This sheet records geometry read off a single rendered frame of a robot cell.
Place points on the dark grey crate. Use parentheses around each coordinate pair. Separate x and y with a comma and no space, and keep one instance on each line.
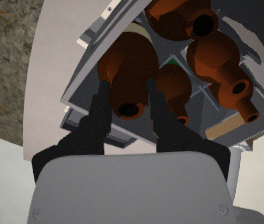
(243,22)

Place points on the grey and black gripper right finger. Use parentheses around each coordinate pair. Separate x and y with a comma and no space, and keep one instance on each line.
(170,133)

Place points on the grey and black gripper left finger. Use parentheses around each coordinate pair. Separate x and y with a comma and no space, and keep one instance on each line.
(87,138)

